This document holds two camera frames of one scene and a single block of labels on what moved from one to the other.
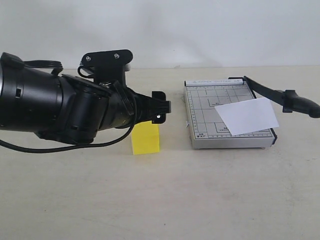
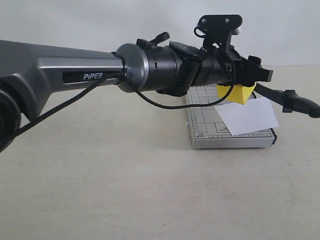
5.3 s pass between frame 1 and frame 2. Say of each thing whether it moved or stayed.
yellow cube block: moved
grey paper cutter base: stayed
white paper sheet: stayed
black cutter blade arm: stayed
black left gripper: moved
